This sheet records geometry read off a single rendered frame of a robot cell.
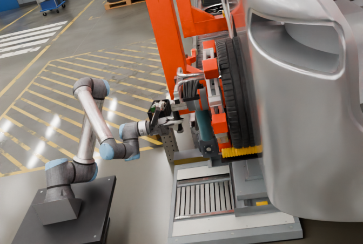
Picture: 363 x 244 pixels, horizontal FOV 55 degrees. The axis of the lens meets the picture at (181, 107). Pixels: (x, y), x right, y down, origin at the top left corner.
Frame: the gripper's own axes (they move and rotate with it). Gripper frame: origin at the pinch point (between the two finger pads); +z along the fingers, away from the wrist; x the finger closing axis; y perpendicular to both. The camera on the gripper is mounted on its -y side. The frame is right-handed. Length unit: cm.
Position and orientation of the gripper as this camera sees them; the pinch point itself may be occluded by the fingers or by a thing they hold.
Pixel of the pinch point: (180, 119)
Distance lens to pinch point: 202.4
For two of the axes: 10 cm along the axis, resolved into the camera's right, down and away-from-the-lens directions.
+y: 2.1, 8.6, 4.7
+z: 9.8, -1.6, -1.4
